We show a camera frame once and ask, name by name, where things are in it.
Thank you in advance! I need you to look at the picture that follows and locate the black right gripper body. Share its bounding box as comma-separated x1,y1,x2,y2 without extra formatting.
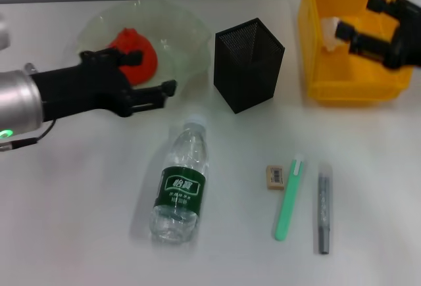
384,0,421,70

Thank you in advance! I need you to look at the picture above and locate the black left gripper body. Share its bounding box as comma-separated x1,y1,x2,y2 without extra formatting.
30,49,133,123

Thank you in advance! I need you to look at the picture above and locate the red-orange fruit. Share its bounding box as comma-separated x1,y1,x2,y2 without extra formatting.
108,28,159,87

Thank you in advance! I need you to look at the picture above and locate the white paper ball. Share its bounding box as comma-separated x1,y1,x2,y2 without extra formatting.
320,16,345,52

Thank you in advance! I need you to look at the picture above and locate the clear green-label water bottle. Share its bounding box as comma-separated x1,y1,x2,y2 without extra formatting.
149,114,211,246

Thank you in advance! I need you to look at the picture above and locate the tan barcode eraser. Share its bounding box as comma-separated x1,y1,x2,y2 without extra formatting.
265,164,286,192

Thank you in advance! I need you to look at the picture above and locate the grey marker pen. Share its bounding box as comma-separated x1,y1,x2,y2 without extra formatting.
317,163,334,256

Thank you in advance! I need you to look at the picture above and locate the mint green pen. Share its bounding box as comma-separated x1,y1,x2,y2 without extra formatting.
272,154,305,243

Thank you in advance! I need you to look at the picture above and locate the clear glass fruit plate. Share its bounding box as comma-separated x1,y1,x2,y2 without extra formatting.
77,0,212,97

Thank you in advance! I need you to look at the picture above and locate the black mesh pen holder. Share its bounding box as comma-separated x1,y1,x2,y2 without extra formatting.
213,18,287,114

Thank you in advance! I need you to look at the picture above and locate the yellow plastic bin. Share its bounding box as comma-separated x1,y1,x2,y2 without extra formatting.
297,0,416,108

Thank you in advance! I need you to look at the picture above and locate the left arm cable with connector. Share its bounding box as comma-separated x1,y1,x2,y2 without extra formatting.
0,120,55,153

